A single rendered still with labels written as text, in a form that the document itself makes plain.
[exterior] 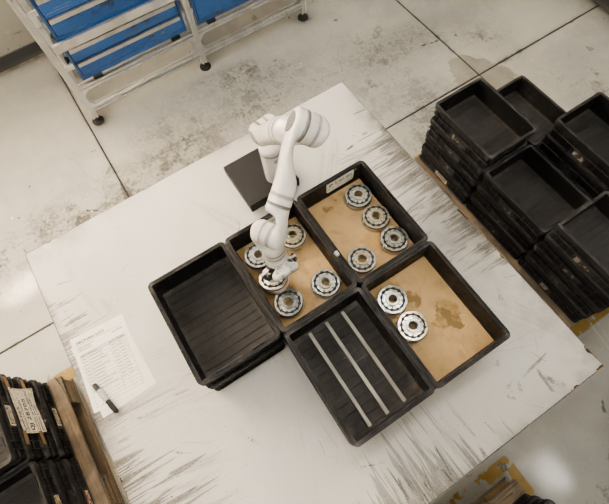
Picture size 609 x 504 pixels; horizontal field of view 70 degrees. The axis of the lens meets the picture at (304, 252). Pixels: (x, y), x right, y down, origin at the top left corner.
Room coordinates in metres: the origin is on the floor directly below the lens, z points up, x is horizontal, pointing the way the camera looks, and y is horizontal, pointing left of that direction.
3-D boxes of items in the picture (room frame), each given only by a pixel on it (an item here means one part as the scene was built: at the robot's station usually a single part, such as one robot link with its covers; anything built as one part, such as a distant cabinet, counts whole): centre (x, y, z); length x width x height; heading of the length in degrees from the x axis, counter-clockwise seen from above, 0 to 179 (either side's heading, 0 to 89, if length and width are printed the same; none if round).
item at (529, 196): (0.97, -1.13, 0.31); 0.40 x 0.30 x 0.34; 27
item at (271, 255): (0.55, 0.10, 1.14); 0.09 x 0.07 x 0.15; 58
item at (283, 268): (0.53, 0.08, 1.05); 0.11 x 0.09 x 0.06; 26
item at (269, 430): (0.47, 0.08, 0.35); 1.60 x 1.60 x 0.70; 27
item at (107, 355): (0.33, 0.76, 0.70); 0.33 x 0.23 x 0.01; 27
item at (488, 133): (1.32, -0.95, 0.37); 0.40 x 0.30 x 0.45; 27
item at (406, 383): (0.20, -0.12, 0.87); 0.40 x 0.30 x 0.11; 27
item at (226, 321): (0.42, 0.32, 0.87); 0.40 x 0.30 x 0.11; 27
